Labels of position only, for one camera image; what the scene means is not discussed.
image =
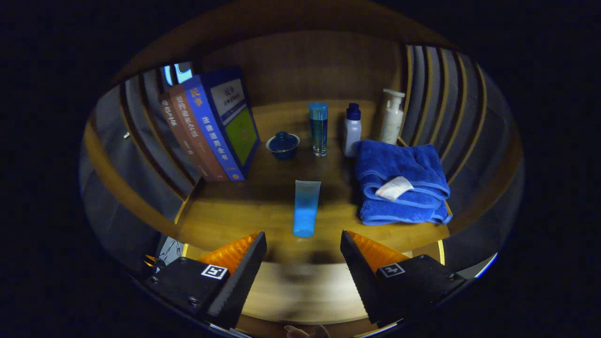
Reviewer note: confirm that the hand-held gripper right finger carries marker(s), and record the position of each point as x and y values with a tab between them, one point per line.
364	281

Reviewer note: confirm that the blue lidded teacup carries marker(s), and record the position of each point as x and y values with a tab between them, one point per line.
283	145

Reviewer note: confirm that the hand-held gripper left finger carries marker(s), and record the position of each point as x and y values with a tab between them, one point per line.
242	281

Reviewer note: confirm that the blue squeeze tube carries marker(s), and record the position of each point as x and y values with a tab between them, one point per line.
306	206

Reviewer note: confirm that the white pump bottle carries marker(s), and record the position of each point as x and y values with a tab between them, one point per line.
392	122

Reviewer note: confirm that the wooden countertop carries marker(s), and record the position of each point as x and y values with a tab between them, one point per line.
263	211

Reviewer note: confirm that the blue towel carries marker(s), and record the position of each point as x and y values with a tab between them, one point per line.
399	164

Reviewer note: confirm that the white bottle with blue cap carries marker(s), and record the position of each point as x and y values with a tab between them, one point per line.
352	134

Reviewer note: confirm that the dark brown book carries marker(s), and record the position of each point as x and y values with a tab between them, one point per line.
176	131

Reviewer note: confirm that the blue book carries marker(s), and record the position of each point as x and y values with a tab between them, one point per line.
220	131

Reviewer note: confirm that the clear blue bottle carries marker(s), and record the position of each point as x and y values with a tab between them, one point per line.
319	131

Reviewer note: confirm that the reddish brown book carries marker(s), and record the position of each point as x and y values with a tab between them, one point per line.
192	131

